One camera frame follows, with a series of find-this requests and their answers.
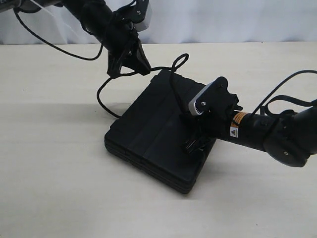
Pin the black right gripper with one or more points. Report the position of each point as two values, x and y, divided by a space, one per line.
208 126

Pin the black plastic carrying case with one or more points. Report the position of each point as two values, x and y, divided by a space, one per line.
150 136

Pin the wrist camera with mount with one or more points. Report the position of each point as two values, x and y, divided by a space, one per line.
213 96
140 13

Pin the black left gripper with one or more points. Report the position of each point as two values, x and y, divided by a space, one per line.
120 38

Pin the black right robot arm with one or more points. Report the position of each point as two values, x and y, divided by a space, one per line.
289 137

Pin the white zip tie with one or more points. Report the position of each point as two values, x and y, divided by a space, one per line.
34 6

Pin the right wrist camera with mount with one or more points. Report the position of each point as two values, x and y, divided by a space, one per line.
213 96

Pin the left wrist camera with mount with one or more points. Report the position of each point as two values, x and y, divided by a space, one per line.
140 13

